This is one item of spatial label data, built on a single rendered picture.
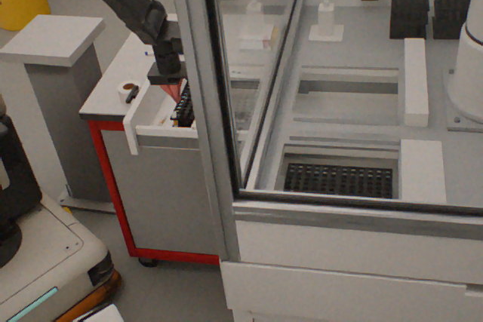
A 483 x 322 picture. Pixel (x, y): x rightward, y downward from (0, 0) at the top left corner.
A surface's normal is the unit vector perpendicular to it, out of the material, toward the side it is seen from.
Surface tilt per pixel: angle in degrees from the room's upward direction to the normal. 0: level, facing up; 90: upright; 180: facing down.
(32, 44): 0
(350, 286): 90
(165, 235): 90
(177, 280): 0
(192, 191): 90
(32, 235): 0
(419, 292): 90
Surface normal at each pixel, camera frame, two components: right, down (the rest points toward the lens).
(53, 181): -0.09, -0.77
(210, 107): -0.19, 0.63
